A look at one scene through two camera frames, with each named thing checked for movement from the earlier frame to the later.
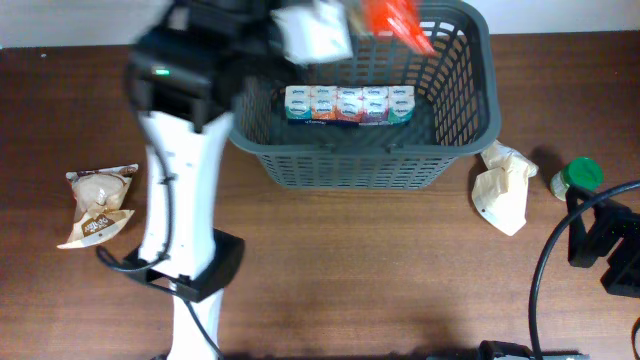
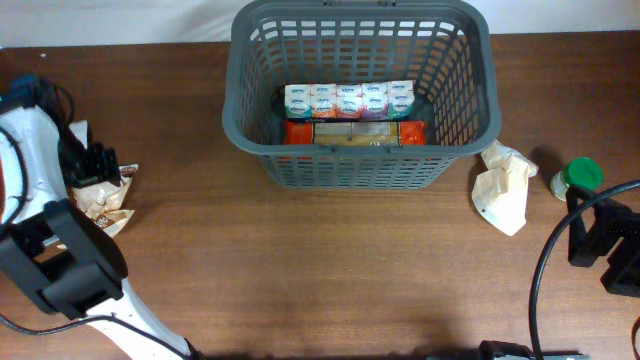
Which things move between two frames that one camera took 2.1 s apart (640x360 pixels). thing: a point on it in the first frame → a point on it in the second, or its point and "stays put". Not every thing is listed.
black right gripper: x=615 y=230 stays put
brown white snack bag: x=98 y=197 stays put
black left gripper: x=265 y=15 → x=107 y=166
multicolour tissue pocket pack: x=350 y=105 stays put
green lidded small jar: x=583 y=172 stays put
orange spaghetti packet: x=399 y=17 → x=363 y=133
